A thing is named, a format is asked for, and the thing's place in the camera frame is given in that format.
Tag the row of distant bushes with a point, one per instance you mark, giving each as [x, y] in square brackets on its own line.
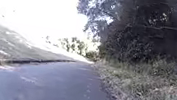
[77, 47]

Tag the grey asphalt road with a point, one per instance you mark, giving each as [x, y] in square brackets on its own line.
[54, 84]

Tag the wood of dark trees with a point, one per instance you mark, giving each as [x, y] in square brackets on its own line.
[140, 26]

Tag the weedy grass verge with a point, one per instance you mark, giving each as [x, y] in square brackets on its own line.
[148, 88]

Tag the dry grass bank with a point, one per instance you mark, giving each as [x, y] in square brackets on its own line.
[12, 46]

